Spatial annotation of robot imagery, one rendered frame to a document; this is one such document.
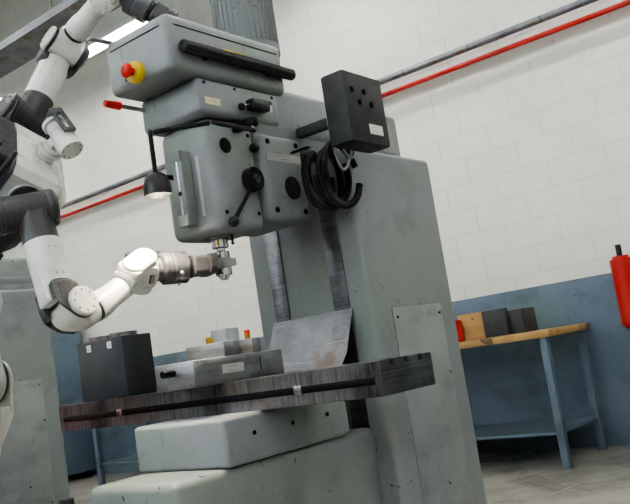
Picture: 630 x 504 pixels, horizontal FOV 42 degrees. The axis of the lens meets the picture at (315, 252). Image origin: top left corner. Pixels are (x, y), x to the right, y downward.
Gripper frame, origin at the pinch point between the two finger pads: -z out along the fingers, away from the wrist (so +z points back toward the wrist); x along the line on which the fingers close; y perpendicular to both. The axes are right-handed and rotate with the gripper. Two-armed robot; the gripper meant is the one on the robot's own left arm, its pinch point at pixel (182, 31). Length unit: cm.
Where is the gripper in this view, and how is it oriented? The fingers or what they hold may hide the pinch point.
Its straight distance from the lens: 251.6
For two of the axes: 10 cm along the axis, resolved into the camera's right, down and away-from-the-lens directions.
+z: -8.4, -5.3, -1.0
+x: 1.8, -1.1, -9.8
